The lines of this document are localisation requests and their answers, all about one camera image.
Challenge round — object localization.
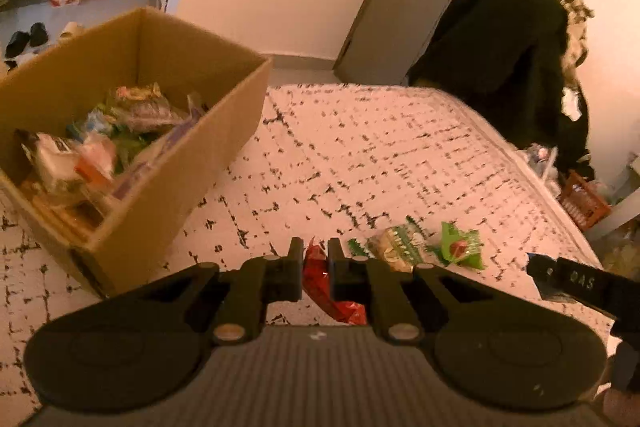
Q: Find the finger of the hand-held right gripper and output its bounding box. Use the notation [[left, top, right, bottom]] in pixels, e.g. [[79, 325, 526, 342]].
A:
[[525, 252, 562, 295]]

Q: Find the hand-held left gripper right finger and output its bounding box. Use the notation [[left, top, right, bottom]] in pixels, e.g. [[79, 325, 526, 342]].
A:
[[327, 237, 523, 346]]

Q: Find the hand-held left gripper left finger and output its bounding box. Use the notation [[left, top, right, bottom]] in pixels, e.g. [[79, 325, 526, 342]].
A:
[[106, 237, 305, 344]]

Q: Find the red snack packet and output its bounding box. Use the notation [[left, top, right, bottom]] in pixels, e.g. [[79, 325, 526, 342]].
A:
[[302, 239, 369, 326]]

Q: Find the cardboard box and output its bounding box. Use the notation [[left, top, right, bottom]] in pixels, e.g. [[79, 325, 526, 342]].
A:
[[0, 7, 273, 299]]

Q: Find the pile of mixed snack packets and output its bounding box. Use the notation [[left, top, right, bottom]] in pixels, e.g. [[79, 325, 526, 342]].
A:
[[17, 82, 209, 229]]

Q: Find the green striped bread packet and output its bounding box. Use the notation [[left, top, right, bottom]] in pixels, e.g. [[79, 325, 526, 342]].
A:
[[348, 216, 432, 274]]

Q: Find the orange plastic basket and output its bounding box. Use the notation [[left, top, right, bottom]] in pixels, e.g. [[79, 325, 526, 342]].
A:
[[557, 170, 612, 231]]

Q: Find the small green snack packet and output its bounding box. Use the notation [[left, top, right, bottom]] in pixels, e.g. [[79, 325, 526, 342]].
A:
[[439, 222, 485, 271]]

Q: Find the pale plastic clutter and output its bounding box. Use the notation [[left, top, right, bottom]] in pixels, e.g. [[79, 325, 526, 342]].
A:
[[524, 143, 562, 188]]

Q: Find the patterned white bed sheet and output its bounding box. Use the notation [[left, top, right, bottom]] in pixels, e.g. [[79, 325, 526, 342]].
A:
[[0, 82, 614, 374]]

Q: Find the white cloth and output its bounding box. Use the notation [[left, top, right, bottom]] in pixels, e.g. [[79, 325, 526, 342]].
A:
[[560, 87, 582, 118]]

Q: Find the black coat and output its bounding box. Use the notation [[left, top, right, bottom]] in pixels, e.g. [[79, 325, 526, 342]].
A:
[[407, 0, 592, 178]]

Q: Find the camouflage garment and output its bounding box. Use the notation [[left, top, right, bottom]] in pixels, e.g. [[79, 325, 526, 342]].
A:
[[537, 0, 596, 84]]

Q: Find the black shoe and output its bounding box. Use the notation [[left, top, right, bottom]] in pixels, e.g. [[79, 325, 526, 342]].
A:
[[28, 22, 50, 48], [4, 31, 31, 58]]

